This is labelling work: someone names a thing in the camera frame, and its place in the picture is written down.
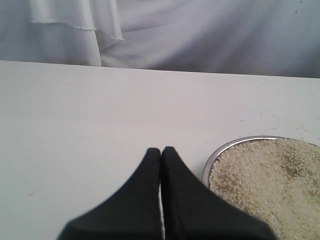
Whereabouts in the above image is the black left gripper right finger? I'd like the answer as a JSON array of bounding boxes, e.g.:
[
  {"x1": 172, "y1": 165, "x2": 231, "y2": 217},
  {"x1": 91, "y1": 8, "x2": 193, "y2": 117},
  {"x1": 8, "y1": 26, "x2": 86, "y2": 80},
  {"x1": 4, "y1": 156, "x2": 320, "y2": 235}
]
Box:
[{"x1": 161, "y1": 146, "x2": 276, "y2": 240}]

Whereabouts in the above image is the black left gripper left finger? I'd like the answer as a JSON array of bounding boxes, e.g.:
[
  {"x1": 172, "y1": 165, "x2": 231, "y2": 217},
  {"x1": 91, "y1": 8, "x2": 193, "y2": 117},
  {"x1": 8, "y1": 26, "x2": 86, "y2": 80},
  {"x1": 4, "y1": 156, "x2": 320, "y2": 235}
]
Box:
[{"x1": 58, "y1": 148, "x2": 163, "y2": 240}]

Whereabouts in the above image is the metal plate of rice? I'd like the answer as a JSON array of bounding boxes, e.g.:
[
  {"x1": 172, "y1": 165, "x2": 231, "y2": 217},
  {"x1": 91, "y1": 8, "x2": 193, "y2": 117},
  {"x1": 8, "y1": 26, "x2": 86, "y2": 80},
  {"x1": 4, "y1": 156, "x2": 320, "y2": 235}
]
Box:
[{"x1": 202, "y1": 135, "x2": 320, "y2": 240}]

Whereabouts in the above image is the white backdrop cloth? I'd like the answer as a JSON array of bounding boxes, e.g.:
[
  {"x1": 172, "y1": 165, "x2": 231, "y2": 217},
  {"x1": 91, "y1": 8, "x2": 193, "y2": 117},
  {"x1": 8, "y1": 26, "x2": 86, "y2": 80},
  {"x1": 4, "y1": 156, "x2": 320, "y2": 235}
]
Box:
[{"x1": 0, "y1": 0, "x2": 320, "y2": 78}]

